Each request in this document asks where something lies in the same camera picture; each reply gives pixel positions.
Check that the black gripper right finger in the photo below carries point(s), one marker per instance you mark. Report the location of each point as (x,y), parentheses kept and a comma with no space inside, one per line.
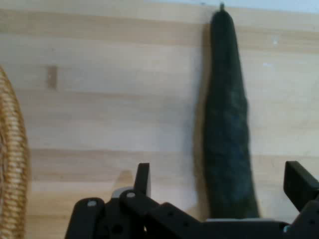
(307,199)

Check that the light wooden cutting board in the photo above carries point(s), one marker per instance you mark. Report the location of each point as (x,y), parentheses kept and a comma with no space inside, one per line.
(112,99)

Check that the long dark green cucumber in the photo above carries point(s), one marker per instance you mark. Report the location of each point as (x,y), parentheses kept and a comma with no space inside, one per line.
(225,124)

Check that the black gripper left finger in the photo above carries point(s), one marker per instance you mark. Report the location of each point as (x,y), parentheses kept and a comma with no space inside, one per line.
(112,219)

